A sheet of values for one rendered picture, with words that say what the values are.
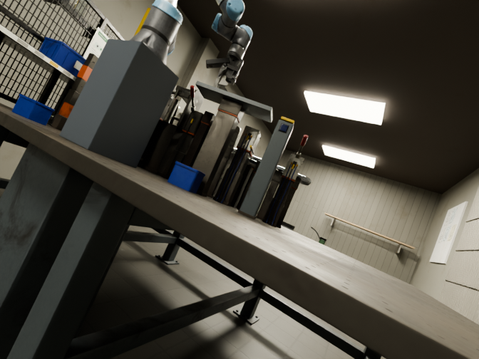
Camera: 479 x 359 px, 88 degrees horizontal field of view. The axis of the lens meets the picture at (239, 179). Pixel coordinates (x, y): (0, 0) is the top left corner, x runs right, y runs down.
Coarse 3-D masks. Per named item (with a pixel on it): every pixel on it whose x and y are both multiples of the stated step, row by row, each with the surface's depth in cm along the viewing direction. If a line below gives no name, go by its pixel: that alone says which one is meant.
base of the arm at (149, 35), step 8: (144, 32) 91; (152, 32) 91; (136, 40) 89; (144, 40) 90; (152, 40) 91; (160, 40) 93; (152, 48) 90; (160, 48) 93; (168, 48) 98; (160, 56) 93
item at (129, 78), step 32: (96, 64) 91; (128, 64) 82; (160, 64) 91; (96, 96) 85; (128, 96) 85; (160, 96) 95; (64, 128) 89; (96, 128) 80; (128, 128) 89; (128, 160) 93
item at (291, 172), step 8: (288, 160) 121; (296, 160) 121; (288, 168) 121; (296, 168) 120; (288, 176) 120; (296, 176) 120; (280, 184) 121; (288, 184) 119; (280, 192) 120; (288, 192) 120; (272, 200) 120; (280, 200) 120; (272, 208) 119; (280, 208) 119; (272, 216) 119; (272, 224) 118
